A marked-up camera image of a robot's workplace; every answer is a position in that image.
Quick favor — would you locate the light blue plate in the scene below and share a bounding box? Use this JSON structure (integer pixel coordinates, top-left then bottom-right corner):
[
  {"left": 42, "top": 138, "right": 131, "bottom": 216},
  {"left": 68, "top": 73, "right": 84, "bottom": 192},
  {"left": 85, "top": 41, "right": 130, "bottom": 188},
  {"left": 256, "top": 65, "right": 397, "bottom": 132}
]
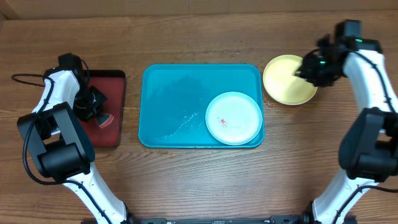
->
[{"left": 205, "top": 91, "right": 263, "bottom": 146}]

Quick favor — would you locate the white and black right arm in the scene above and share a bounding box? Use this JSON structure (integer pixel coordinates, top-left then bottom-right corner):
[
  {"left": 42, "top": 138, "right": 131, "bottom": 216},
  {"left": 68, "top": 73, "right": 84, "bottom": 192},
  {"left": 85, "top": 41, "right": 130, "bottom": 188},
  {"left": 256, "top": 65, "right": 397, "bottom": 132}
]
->
[{"left": 295, "top": 20, "right": 397, "bottom": 223}]

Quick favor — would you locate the dark red water tray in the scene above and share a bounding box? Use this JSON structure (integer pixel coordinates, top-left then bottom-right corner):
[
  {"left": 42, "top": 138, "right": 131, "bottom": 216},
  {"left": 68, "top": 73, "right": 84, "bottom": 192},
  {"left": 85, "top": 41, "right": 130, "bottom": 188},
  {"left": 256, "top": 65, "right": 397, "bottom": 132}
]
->
[{"left": 76, "top": 70, "right": 126, "bottom": 147}]

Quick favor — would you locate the yellow-green plate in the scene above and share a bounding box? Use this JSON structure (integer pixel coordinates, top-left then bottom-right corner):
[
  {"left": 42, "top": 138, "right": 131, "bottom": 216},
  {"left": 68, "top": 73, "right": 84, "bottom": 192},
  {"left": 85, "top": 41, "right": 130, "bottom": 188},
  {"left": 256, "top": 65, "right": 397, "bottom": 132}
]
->
[{"left": 263, "top": 55, "right": 318, "bottom": 106}]

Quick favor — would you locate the teal plastic serving tray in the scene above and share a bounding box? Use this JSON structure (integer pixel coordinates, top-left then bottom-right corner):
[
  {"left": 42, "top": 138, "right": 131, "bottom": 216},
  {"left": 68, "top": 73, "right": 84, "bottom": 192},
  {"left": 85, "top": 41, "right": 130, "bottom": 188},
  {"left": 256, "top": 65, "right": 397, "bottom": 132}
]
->
[{"left": 138, "top": 63, "right": 263, "bottom": 149}]

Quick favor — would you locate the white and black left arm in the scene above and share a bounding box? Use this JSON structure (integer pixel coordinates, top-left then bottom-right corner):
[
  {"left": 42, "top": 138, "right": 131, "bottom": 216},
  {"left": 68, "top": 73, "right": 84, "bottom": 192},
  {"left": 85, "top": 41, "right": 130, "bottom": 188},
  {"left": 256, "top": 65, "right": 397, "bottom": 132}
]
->
[{"left": 17, "top": 53, "right": 136, "bottom": 223}]

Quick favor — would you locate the brown cardboard back panel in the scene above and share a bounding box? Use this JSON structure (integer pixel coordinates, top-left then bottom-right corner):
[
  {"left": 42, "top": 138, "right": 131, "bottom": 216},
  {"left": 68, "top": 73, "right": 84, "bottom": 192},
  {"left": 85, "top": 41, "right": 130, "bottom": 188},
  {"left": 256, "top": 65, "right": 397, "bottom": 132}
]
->
[{"left": 1, "top": 0, "right": 397, "bottom": 20}]

